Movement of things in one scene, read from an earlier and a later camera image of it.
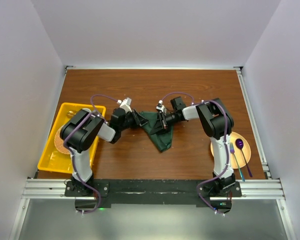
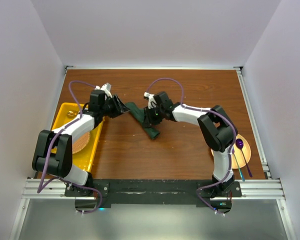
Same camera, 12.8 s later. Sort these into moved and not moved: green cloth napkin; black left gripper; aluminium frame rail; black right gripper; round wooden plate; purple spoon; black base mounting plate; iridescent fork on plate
Moved: black right gripper; green cloth napkin; black left gripper
Not moved: aluminium frame rail; round wooden plate; black base mounting plate; purple spoon; iridescent fork on plate
